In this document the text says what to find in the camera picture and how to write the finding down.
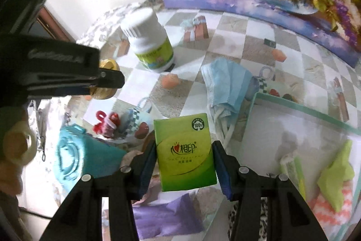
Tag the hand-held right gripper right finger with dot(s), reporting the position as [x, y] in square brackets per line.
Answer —
[222, 173]

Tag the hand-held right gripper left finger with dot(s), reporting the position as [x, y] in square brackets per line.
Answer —
[146, 173]

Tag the gold round object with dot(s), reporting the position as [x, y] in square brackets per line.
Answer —
[105, 92]

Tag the green tissue packet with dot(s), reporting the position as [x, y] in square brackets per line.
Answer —
[183, 156]

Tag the purple packet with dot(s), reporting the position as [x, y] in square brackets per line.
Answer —
[169, 215]

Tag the leopard print cloth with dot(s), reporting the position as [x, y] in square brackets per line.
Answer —
[263, 218]

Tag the blue face mask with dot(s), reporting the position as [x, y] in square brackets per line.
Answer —
[225, 85]

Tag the teal rimmed white tray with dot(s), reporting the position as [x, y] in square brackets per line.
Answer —
[310, 128]

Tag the pink and white fuzzy towel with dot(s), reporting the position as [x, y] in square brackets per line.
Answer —
[327, 214]

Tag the lime green cloth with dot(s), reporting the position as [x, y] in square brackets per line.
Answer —
[335, 176]

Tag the white bottle with green label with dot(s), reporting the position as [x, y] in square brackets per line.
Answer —
[149, 43]

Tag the teal wipes packet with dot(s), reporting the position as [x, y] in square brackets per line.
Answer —
[81, 156]

